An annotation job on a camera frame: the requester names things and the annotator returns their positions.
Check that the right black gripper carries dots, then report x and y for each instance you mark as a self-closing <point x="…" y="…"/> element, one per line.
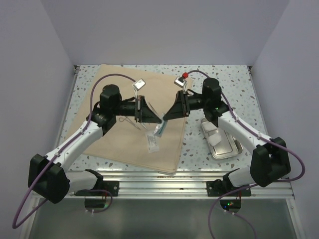
<point x="181" y="108"/>

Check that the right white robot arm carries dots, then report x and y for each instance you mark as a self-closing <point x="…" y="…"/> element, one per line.
<point x="270" y="160"/>

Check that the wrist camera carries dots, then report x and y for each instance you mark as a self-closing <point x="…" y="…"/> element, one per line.
<point x="138" y="85"/>
<point x="181" y="80"/>

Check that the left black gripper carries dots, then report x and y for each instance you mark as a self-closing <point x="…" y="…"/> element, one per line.
<point x="144" y="114"/>

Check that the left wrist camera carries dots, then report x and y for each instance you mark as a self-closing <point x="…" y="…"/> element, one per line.
<point x="138" y="85"/>

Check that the green suture packet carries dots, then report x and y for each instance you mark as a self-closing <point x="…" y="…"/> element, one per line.
<point x="159" y="129"/>

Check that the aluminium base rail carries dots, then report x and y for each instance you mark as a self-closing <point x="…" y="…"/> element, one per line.
<point x="181" y="185"/>

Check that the steel tweezers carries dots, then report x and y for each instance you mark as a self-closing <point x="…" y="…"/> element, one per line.
<point x="152" y="108"/>

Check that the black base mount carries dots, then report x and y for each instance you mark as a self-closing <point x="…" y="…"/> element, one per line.
<point x="216" y="188"/>
<point x="110" y="186"/>

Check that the beige cloth drape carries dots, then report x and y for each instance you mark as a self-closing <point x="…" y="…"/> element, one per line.
<point x="124" y="143"/>

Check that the stainless steel tray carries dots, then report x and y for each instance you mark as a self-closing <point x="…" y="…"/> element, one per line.
<point x="228" y="147"/>

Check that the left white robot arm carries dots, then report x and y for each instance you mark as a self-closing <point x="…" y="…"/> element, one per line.
<point x="49" y="176"/>

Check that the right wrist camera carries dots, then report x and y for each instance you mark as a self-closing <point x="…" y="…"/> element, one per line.
<point x="181" y="80"/>

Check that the steel forceps left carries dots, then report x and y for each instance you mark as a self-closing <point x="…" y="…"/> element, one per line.
<point x="123" y="119"/>

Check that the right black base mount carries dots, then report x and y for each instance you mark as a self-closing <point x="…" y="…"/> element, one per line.
<point x="216" y="188"/>

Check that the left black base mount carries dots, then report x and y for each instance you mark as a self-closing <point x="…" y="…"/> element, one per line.
<point x="110" y="186"/>

